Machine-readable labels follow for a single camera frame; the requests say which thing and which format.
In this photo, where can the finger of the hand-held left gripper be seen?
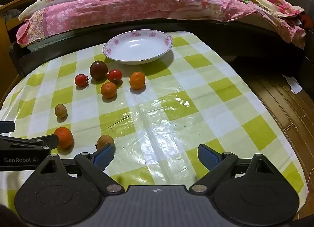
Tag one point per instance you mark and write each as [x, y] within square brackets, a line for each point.
[36, 141]
[6, 127]

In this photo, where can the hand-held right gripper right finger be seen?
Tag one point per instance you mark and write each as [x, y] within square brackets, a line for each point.
[207, 155]

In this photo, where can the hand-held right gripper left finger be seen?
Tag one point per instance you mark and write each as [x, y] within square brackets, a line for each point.
[104, 155]

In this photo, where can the small brown fruit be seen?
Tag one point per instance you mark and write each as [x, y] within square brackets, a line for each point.
[105, 140]
[60, 110]

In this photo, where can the orange tomato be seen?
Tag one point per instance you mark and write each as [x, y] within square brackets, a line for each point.
[108, 90]
[137, 80]
[64, 138]

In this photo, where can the red cherry tomato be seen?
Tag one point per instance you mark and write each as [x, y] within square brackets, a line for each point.
[115, 76]
[81, 80]

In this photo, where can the dark purple tomato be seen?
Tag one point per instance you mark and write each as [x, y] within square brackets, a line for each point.
[98, 70]

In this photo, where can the white floral-rim plate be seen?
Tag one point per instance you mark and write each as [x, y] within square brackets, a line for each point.
[138, 46]

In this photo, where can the green checkered tablecloth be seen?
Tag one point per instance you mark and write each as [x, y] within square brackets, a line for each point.
[171, 109]

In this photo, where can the wooden cabinet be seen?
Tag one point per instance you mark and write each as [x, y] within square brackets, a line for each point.
[7, 22]

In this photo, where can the white paper scrap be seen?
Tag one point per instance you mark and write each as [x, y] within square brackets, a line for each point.
[292, 83]

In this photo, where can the pink floral blanket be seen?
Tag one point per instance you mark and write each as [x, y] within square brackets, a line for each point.
[122, 8]

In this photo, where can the dark bed frame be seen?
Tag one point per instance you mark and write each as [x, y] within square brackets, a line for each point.
[73, 45]

